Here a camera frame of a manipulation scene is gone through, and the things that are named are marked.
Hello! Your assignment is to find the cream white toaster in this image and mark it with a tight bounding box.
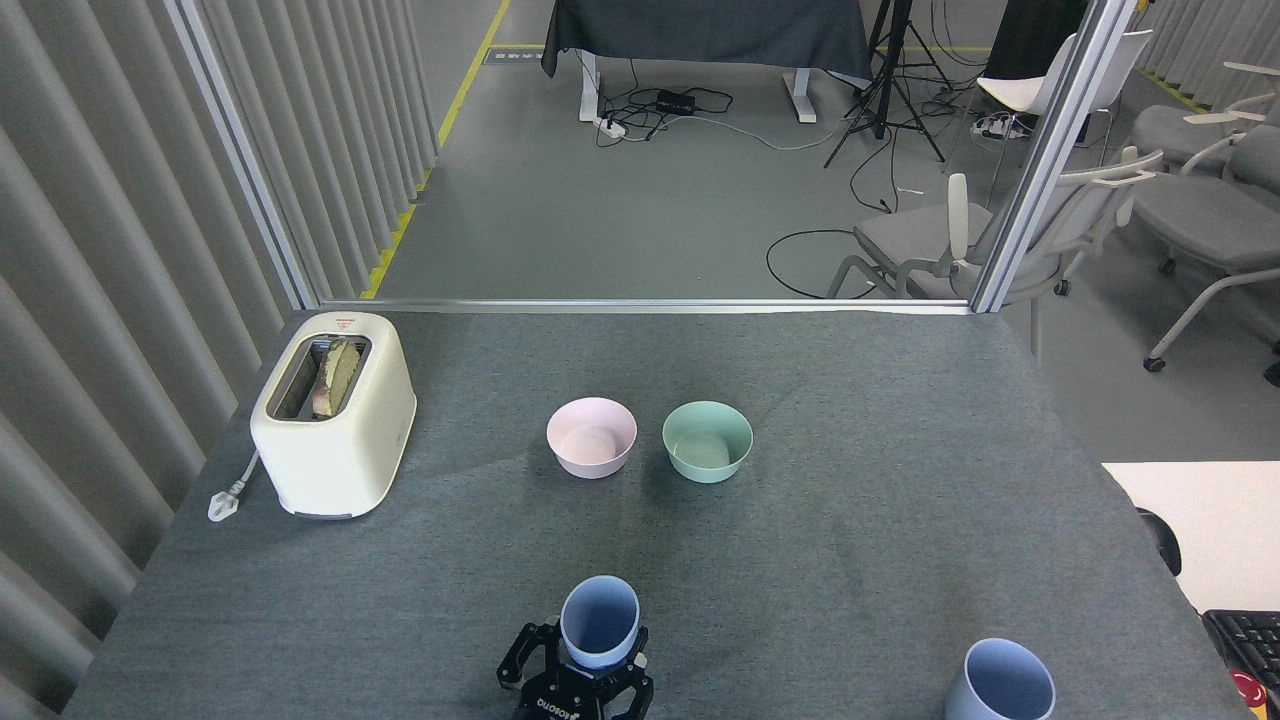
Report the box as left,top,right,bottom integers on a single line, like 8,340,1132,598
250,312,418,521

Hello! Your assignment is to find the black keyboard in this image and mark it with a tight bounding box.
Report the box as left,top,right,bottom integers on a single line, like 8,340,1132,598
1202,609,1280,691

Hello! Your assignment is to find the white power strip with plugs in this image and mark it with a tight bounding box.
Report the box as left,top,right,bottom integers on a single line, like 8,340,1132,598
970,112,1033,142

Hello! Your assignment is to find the silver aluminium rail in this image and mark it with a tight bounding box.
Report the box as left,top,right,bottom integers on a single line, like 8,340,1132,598
318,297,976,317

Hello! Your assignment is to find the toasted bread slice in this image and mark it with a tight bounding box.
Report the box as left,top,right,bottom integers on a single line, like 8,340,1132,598
312,340,363,420

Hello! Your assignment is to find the mint green bowl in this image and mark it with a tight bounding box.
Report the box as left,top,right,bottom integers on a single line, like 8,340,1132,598
662,401,754,485

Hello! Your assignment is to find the grey felt table cloth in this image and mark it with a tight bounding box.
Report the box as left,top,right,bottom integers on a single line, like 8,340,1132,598
60,310,1256,720

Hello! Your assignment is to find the white toaster plug and cord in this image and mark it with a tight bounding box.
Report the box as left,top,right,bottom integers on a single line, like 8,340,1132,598
207,450,263,524

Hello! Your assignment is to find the white desk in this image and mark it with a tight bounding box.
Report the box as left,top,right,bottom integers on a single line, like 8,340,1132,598
1100,461,1280,614

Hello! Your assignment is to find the blue plastic cup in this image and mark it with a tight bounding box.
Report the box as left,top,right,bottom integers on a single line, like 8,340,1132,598
945,638,1057,720
559,575,641,670

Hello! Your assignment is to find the grey chair with white frame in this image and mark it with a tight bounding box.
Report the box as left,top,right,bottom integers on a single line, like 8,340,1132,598
1130,62,1280,173
1128,125,1280,374
835,148,1167,303

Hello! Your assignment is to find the pink bowl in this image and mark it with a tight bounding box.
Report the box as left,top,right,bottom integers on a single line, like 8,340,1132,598
546,397,638,480

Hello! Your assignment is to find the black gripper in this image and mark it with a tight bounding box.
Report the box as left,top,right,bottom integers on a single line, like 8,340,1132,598
497,620,657,720

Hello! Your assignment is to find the table with dark cloth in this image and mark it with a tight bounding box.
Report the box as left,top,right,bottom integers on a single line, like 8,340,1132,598
541,0,873,125

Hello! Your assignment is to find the black tripod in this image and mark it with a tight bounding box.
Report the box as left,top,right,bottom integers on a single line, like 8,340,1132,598
824,0,947,169

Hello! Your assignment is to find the white plastic chair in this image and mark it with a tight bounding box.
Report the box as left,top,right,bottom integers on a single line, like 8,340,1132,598
977,30,1154,117

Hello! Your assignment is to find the silver aluminium post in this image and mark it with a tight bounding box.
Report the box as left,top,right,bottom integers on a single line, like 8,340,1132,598
165,0,321,309
970,0,1141,314

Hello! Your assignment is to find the black floor cable loop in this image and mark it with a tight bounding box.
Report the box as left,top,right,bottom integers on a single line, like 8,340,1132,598
766,229,883,300

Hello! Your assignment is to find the black rounded object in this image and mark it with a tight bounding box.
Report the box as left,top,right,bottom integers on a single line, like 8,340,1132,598
1137,507,1184,577

